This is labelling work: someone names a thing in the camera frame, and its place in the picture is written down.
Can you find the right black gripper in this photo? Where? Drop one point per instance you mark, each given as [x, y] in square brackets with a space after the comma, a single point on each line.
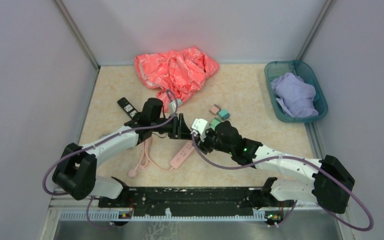
[203, 145]

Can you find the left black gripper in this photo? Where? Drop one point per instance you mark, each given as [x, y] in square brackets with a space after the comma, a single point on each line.
[180, 129]

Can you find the green plug adapter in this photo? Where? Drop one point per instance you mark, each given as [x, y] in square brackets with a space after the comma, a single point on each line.
[214, 122]

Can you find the pink power strip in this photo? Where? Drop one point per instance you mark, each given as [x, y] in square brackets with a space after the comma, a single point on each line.
[182, 155]

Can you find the teal plug adapter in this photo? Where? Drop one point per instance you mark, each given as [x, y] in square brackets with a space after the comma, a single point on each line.
[224, 114]

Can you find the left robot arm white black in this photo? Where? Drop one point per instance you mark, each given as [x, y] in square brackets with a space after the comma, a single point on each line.
[76, 171]

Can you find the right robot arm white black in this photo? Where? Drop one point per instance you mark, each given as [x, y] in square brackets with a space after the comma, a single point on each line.
[323, 181]

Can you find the pink plug adapter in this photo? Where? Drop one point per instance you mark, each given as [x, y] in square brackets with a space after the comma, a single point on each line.
[214, 109]

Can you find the black power strip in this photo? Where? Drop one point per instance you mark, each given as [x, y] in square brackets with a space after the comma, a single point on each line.
[128, 108]

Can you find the pink crumpled cloth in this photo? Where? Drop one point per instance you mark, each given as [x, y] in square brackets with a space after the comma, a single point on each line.
[184, 72]

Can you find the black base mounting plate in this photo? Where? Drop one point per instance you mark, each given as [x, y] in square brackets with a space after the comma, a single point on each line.
[194, 201]

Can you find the lavender cloth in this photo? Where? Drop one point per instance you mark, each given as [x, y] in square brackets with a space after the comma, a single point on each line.
[295, 97]

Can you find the teal plastic basket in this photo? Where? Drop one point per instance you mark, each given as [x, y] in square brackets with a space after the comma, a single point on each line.
[275, 69]

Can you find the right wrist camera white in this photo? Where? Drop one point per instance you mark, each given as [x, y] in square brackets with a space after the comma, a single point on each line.
[199, 127]

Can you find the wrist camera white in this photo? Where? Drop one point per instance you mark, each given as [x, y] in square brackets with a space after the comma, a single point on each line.
[173, 106]
[199, 127]

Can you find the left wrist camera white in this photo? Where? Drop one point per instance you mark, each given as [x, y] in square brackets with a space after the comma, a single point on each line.
[173, 106]

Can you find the white slotted cable duct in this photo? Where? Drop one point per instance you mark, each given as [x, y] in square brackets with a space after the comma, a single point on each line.
[120, 216]

